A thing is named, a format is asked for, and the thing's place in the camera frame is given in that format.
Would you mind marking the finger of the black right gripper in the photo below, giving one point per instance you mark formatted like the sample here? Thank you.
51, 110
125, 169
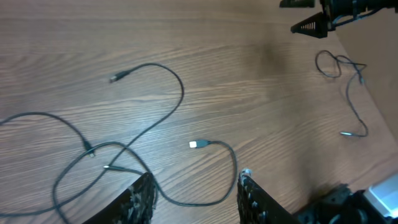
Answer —
314, 26

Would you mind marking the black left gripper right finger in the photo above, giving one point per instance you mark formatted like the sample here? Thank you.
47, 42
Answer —
256, 206

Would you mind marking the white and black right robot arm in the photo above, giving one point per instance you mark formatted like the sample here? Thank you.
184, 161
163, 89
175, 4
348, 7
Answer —
337, 13

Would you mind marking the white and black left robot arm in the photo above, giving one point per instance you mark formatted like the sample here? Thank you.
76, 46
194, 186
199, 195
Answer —
339, 206

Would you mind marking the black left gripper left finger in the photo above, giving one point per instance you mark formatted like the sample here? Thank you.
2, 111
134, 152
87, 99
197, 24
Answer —
134, 206

